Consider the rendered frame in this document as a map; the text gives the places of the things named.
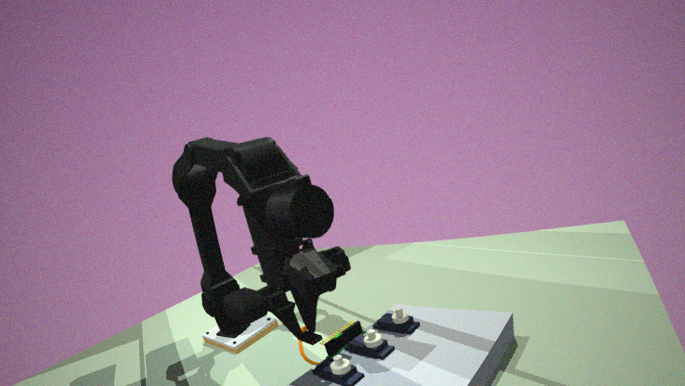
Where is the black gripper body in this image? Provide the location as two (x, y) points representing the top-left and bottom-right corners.
(223, 237), (303, 325)

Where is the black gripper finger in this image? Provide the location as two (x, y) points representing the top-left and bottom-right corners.
(291, 288), (319, 333)
(268, 302), (304, 341)

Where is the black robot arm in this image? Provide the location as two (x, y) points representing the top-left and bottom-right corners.
(172, 136), (347, 339)

